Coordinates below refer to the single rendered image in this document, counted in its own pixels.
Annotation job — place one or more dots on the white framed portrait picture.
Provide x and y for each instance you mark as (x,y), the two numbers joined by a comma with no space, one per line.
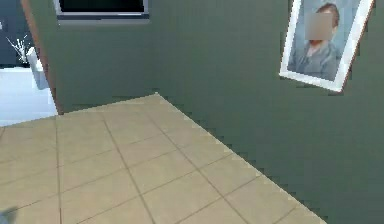
(318,56)

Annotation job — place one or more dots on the white box-shaped object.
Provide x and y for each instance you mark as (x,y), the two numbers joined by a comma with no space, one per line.
(37,71)

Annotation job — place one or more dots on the dark window with grey frame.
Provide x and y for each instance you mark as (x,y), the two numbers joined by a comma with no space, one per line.
(101,8)

